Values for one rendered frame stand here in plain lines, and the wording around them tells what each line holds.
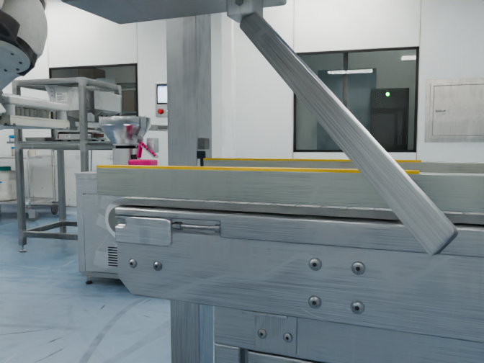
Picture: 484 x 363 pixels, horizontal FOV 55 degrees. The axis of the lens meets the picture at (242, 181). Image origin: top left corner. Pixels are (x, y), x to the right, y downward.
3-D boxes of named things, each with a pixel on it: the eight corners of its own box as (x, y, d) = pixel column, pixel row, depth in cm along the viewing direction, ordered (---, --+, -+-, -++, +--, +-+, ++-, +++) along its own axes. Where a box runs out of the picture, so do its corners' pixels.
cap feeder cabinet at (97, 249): (76, 285, 312) (73, 173, 305) (119, 264, 366) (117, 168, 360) (162, 292, 295) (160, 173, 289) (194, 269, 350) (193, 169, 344)
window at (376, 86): (293, 152, 551) (294, 52, 542) (293, 152, 553) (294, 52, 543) (416, 152, 516) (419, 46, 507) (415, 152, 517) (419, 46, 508)
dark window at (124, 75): (51, 149, 637) (48, 68, 628) (52, 149, 638) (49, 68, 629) (139, 150, 603) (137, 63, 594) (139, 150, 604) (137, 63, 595)
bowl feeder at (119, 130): (89, 171, 320) (88, 117, 317) (117, 168, 355) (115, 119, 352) (154, 172, 308) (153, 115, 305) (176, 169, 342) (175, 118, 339)
